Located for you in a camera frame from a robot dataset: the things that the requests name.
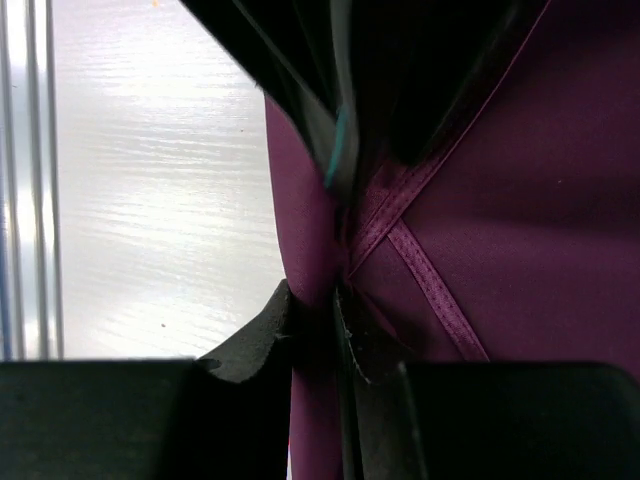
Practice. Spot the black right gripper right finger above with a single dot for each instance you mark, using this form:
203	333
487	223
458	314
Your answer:
405	419

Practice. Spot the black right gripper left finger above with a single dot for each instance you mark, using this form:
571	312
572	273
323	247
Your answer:
223	416

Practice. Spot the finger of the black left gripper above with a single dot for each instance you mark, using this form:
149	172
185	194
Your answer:
298	52
423	68

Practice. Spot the knife with teal handle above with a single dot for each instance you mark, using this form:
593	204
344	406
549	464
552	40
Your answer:
339	147

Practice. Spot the purple cloth napkin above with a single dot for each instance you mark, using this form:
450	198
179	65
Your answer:
518	239

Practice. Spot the aluminium front rail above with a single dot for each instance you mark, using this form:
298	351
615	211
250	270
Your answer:
31	295

